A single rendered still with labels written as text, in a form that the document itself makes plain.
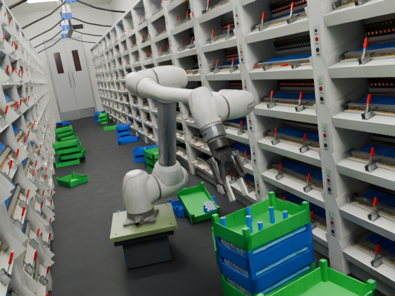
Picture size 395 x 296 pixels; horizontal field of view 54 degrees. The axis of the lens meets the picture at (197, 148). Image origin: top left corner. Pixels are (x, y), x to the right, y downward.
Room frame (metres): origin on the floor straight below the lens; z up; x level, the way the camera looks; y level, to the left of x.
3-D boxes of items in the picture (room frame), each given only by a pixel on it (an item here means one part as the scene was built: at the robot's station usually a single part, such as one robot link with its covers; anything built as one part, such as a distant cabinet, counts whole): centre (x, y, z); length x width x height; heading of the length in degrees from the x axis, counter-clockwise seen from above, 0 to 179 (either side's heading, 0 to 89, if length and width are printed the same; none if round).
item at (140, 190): (2.09, 0.36, 0.39); 0.18 x 0.16 x 0.22; 122
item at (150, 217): (2.07, 0.37, 0.26); 0.22 x 0.18 x 0.06; 177
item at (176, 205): (2.71, 0.10, 0.04); 0.30 x 0.20 x 0.08; 108
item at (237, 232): (1.35, -0.19, 0.44); 0.30 x 0.20 x 0.08; 120
